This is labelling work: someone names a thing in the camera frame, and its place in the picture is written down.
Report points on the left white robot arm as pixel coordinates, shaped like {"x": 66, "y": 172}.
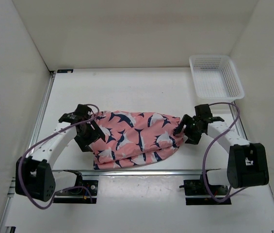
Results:
{"x": 35, "y": 177}

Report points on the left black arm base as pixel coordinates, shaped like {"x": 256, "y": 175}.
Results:
{"x": 84, "y": 191}

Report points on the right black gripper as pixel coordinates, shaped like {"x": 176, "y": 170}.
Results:
{"x": 192, "y": 139}

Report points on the pink shark print shorts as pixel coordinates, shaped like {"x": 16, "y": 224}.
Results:
{"x": 135, "y": 139}

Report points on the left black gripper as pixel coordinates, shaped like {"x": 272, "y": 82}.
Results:
{"x": 83, "y": 143}

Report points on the white perforated plastic basket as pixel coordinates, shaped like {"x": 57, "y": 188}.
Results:
{"x": 215, "y": 78}

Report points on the aluminium frame rail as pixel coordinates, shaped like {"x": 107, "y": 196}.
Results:
{"x": 181, "y": 172}

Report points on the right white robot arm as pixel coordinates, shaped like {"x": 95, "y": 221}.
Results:
{"x": 247, "y": 162}

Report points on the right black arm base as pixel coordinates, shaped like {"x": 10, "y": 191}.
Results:
{"x": 196, "y": 193}

